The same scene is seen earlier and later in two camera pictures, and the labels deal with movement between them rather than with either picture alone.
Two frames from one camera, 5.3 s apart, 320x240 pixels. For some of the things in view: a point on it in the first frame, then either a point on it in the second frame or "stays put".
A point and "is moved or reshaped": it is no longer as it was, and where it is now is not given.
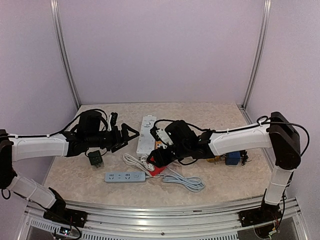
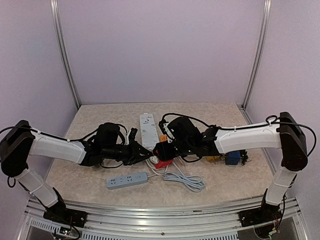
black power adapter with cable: (243, 157) stays put
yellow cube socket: (216, 159) stays put
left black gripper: (118, 141) -> (134, 151)
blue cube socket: (232, 158) stays put
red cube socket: (157, 171) is moved or reshaped
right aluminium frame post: (262, 39) stays put
